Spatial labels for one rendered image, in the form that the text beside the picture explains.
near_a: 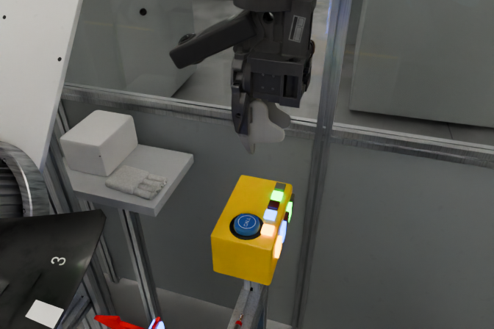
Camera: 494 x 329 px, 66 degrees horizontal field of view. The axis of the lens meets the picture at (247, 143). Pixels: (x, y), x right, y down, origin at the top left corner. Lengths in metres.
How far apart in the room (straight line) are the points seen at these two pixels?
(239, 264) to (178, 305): 1.21
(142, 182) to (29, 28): 0.46
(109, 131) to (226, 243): 0.59
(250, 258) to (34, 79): 0.49
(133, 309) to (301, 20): 1.61
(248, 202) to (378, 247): 0.68
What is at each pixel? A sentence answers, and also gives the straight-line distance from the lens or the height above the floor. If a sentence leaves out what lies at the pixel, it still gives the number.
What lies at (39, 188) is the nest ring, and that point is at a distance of 0.71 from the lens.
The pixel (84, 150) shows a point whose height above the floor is 0.94.
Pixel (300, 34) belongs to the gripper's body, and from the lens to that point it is 0.41.
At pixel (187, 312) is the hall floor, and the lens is 1.80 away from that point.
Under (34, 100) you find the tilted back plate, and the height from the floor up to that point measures 1.21.
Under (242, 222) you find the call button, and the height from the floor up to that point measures 1.08.
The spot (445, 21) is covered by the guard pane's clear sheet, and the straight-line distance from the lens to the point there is 0.91.
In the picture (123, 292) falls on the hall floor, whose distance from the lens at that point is 1.92.
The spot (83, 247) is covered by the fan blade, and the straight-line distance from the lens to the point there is 0.44.
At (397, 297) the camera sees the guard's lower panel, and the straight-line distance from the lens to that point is 1.44.
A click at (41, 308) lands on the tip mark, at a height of 1.19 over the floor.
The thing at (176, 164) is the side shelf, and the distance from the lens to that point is 1.10.
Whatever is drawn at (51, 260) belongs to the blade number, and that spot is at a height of 1.20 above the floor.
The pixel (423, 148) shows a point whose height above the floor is 0.99.
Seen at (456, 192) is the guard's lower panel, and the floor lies 0.87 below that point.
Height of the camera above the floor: 1.52
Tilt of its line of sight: 34 degrees down
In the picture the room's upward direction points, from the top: straight up
